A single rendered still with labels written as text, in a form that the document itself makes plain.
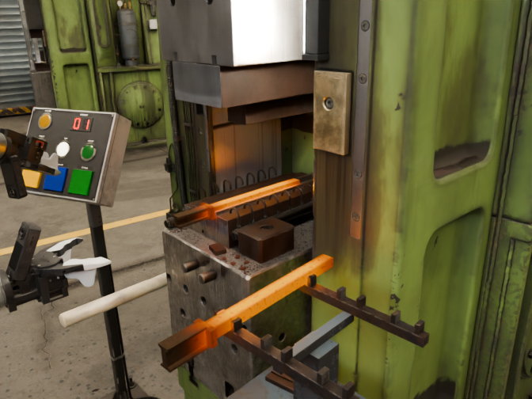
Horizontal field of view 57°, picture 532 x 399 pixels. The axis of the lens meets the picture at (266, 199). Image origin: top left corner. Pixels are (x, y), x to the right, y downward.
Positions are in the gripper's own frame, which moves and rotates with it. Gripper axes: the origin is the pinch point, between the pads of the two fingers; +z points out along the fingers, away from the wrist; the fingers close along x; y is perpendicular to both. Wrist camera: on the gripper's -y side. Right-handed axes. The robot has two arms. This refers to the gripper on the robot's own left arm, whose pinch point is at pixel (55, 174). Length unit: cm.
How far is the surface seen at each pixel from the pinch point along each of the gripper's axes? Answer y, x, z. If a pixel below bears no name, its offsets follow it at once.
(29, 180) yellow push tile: -1.6, 19.7, 9.6
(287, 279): -16, -76, -10
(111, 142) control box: 13.2, -7.0, 11.2
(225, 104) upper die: 20, -54, -9
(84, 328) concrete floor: -63, 63, 103
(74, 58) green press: 164, 301, 284
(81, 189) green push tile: -2.2, -1.3, 9.6
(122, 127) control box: 19.3, -7.0, 14.4
